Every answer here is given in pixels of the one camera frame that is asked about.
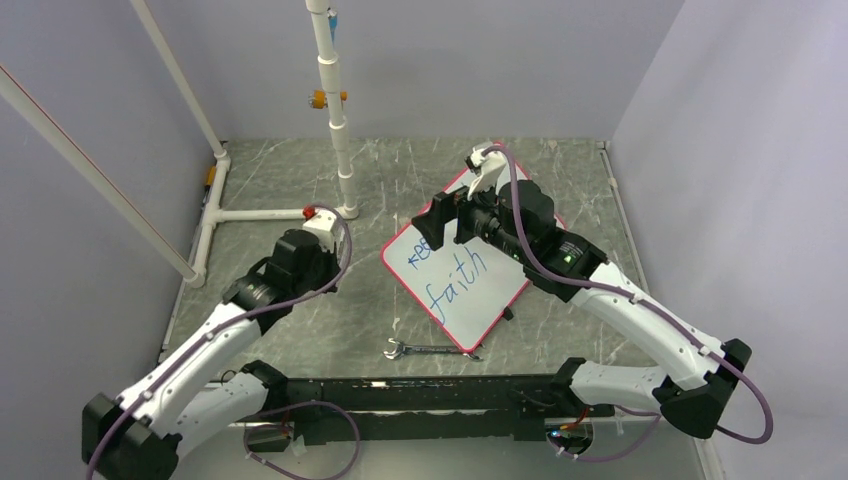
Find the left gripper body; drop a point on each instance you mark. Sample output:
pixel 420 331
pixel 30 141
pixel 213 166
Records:
pixel 321 273

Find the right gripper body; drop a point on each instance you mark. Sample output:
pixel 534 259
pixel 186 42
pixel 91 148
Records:
pixel 479 216

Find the pink framed whiteboard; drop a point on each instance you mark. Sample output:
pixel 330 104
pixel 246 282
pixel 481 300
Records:
pixel 464 288

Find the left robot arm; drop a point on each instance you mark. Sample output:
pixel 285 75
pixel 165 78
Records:
pixel 146 430

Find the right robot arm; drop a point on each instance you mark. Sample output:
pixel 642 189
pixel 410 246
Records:
pixel 695 373

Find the silver open end wrench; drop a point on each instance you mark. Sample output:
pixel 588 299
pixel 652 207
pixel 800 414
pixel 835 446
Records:
pixel 401 349

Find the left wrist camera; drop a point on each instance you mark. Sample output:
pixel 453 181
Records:
pixel 325 225

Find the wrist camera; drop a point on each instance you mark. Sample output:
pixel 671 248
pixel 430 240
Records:
pixel 325 225
pixel 486 161

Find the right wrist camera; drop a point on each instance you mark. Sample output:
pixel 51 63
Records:
pixel 486 161

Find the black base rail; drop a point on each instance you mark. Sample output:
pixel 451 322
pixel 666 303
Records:
pixel 520 407

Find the white PVC pipe frame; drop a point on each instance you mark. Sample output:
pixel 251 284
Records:
pixel 330 96

